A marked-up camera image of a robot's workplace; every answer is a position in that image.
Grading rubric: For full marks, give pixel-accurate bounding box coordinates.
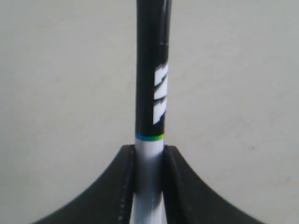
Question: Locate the black and white marker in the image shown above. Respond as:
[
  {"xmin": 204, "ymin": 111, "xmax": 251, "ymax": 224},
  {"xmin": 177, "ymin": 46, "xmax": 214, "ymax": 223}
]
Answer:
[{"xmin": 134, "ymin": 0, "xmax": 172, "ymax": 224}]

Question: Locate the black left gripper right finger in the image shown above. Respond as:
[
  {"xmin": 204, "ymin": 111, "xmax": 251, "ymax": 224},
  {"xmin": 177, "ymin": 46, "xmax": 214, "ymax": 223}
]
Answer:
[{"xmin": 162, "ymin": 145, "xmax": 261, "ymax": 224}]

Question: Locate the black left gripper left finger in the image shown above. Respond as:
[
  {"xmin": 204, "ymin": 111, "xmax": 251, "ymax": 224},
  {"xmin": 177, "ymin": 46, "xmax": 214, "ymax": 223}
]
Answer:
[{"xmin": 37, "ymin": 145, "xmax": 135, "ymax": 224}]

